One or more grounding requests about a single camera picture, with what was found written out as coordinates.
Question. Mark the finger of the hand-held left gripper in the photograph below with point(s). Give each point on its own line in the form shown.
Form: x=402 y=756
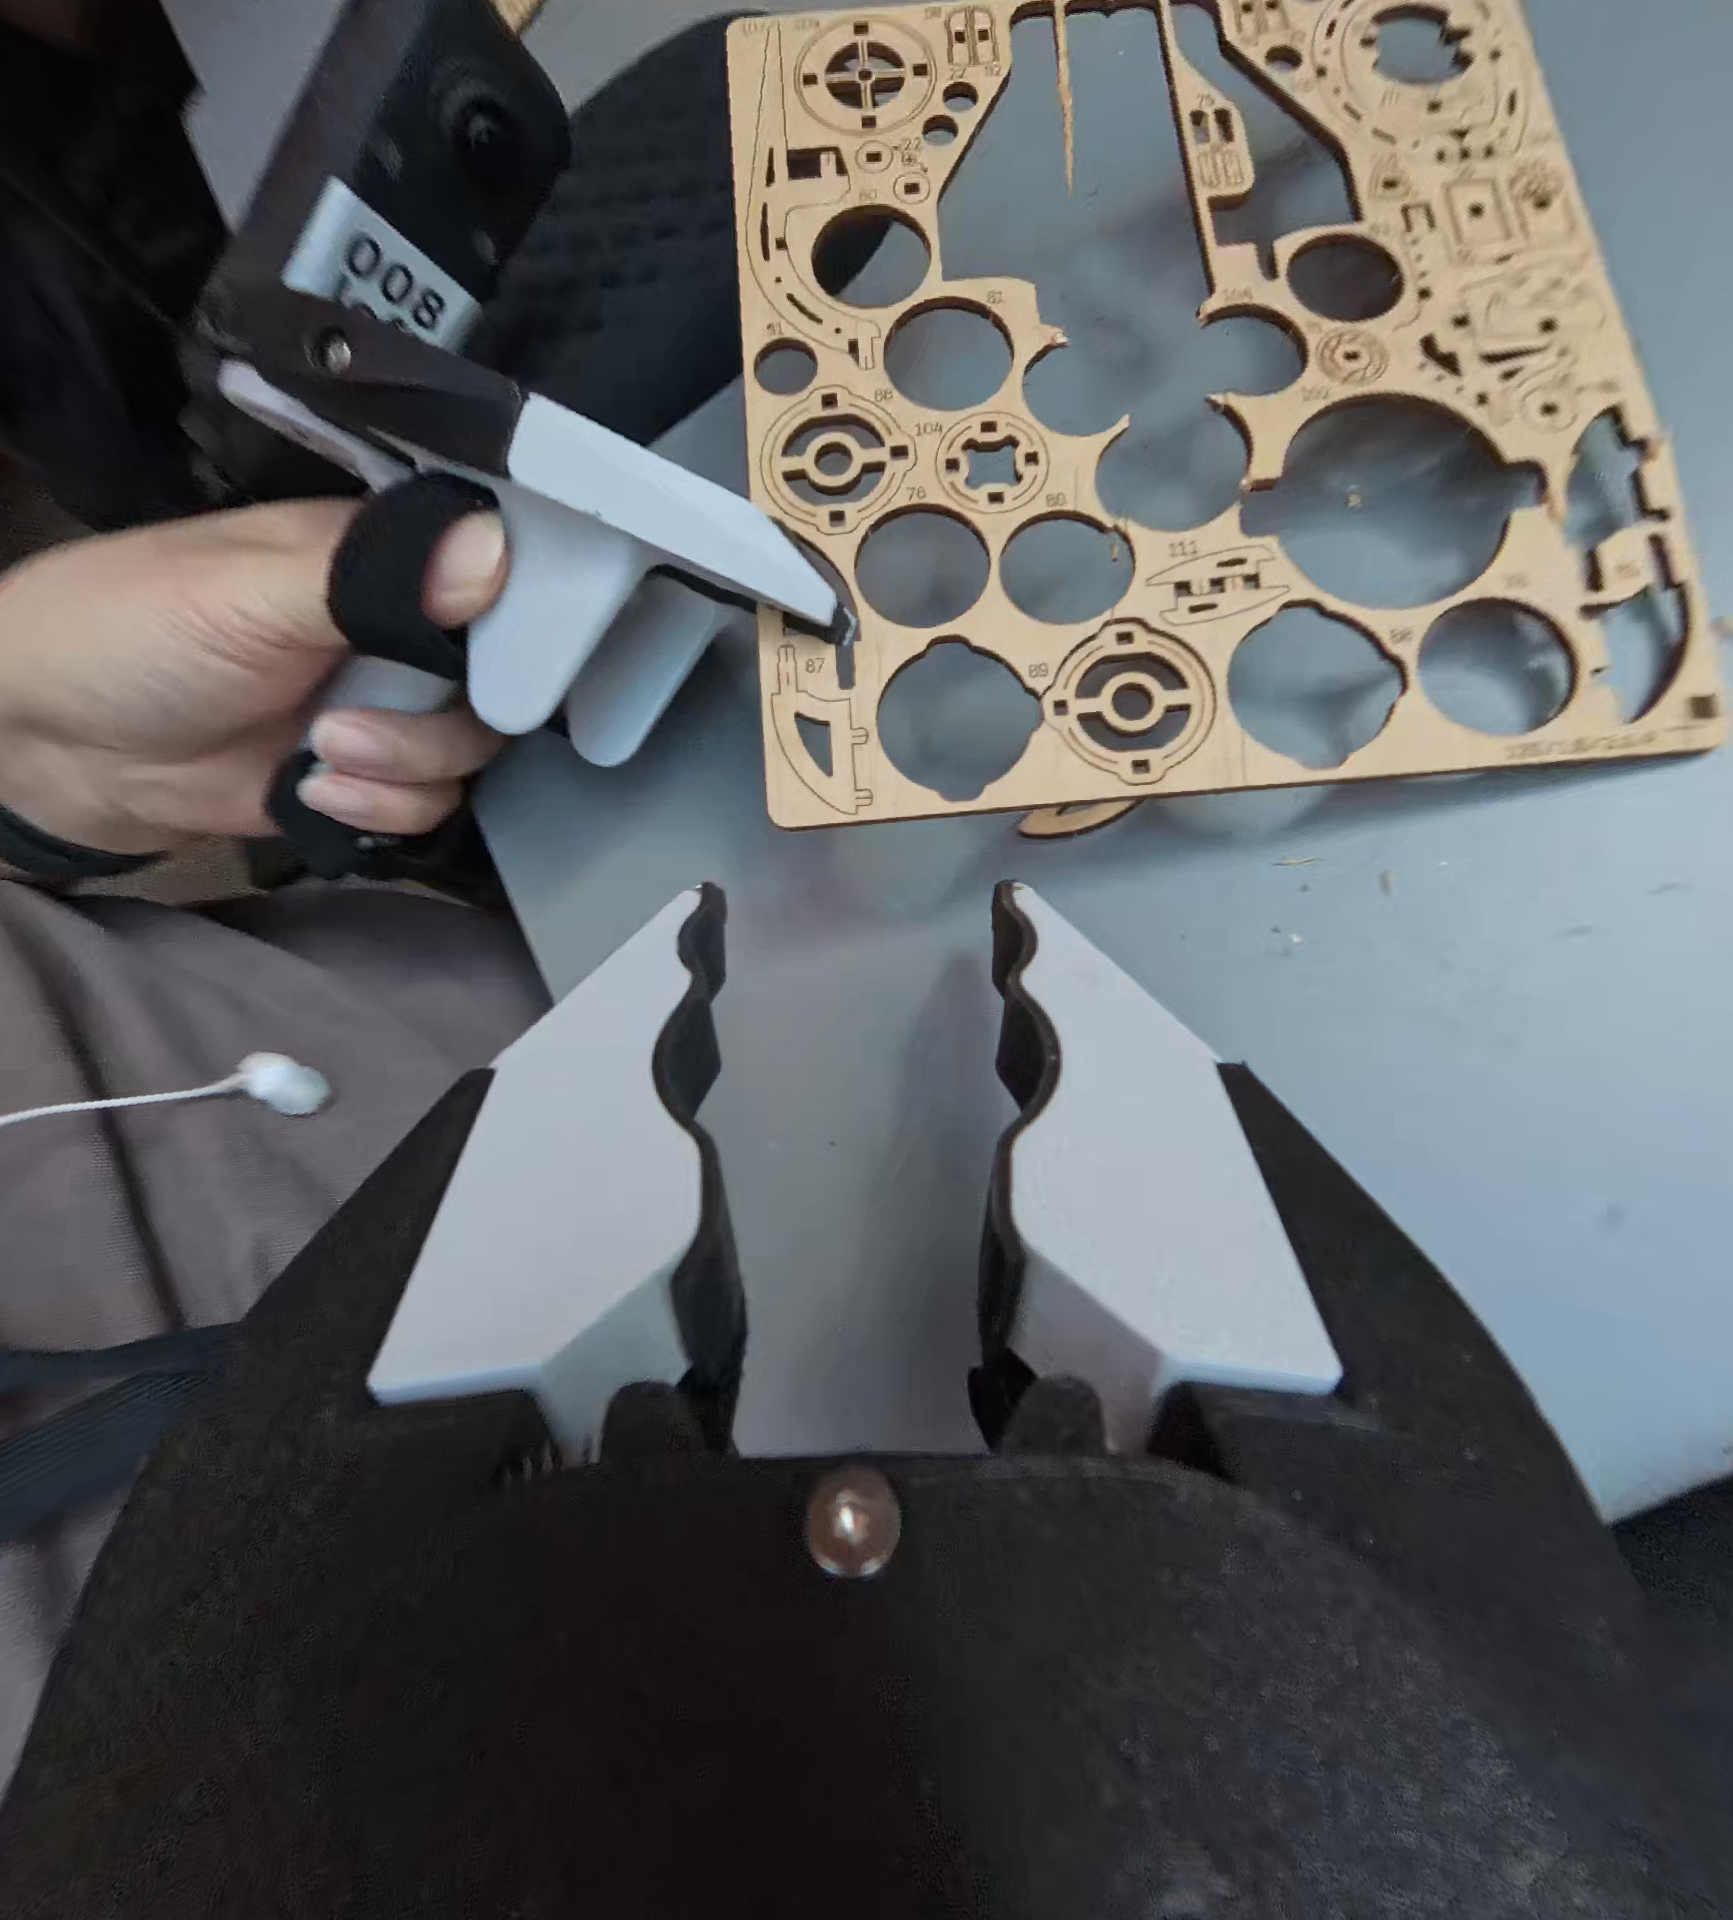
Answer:
x=656 y=504

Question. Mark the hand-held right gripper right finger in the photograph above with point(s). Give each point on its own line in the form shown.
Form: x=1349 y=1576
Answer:
x=1153 y=1200

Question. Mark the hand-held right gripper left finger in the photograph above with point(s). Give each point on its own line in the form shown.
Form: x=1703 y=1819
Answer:
x=550 y=1200

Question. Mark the laser-cut wooden model sheet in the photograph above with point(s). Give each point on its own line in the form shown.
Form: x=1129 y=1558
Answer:
x=1008 y=629

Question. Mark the person's left hand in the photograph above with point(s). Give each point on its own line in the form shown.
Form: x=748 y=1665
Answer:
x=133 y=677

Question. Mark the black mesh pad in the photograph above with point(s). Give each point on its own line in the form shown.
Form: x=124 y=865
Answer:
x=628 y=256

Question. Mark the small wooden part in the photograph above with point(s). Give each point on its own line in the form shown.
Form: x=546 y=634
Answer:
x=1075 y=821

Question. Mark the dark cloth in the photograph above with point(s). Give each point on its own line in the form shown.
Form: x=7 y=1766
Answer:
x=40 y=270

